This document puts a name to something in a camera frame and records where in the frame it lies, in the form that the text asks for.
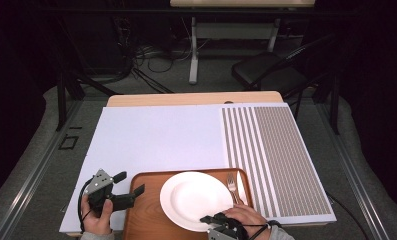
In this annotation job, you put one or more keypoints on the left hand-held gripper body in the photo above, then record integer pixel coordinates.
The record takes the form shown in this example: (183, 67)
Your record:
(101, 185)

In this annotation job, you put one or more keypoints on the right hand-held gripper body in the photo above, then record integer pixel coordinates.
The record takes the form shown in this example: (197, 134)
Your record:
(231, 231)

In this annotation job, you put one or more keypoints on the brown wooden tray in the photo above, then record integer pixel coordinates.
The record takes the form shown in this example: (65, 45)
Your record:
(146, 206)

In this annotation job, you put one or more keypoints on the white plate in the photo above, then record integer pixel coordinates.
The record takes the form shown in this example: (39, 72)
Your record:
(192, 200)

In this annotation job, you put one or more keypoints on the steel fork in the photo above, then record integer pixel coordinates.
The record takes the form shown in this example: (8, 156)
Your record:
(231, 186)

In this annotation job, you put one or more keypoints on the person's right hand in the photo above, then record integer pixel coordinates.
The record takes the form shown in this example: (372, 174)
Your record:
(249, 216)

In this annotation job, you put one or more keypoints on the person's left hand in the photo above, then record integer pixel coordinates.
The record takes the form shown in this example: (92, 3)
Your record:
(94, 223)

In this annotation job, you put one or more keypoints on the white board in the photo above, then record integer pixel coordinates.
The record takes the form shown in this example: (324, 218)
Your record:
(152, 140)

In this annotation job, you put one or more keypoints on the black metal stand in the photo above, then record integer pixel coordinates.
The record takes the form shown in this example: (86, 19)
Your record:
(61, 100)

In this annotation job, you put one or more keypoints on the grey striped placemat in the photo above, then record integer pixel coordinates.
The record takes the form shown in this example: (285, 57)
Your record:
(279, 150)

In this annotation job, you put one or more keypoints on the black folding chair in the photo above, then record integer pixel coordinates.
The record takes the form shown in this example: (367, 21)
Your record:
(266, 71)

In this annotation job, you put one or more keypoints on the metal floor rail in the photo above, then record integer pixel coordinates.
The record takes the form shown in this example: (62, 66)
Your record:
(27, 191)
(359, 186)

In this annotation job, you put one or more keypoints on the desk with white frame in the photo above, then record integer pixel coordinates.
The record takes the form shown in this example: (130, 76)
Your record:
(194, 50)

